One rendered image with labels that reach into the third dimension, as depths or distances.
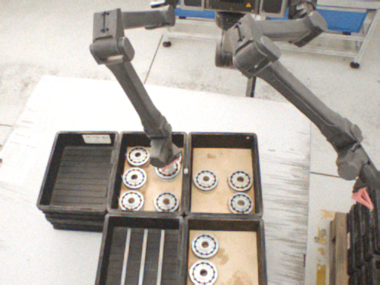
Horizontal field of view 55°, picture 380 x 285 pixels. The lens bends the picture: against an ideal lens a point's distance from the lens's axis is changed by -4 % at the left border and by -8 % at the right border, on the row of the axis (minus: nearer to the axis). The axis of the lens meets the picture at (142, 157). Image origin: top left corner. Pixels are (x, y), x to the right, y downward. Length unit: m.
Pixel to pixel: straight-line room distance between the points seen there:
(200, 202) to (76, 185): 0.55
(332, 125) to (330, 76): 2.30
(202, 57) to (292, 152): 1.72
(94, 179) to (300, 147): 1.01
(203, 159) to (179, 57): 1.86
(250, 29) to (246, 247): 0.84
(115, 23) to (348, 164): 0.74
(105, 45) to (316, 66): 2.65
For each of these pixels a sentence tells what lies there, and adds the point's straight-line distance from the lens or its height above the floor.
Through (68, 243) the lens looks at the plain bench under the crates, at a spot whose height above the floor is 0.70.
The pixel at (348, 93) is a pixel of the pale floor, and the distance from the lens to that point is 3.32.
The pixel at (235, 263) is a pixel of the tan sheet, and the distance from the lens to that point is 1.47.
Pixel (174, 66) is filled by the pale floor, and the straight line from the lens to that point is 3.33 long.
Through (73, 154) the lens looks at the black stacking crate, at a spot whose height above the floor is 0.83.
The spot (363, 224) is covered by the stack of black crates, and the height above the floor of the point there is 0.40.
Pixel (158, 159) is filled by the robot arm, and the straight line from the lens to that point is 1.28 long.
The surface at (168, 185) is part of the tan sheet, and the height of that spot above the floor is 0.83.
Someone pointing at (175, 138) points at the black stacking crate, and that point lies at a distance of 1.66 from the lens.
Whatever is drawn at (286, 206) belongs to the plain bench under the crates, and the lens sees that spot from 1.75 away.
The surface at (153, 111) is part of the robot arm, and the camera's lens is 1.22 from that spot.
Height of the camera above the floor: 2.22
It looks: 55 degrees down
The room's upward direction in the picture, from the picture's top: 11 degrees counter-clockwise
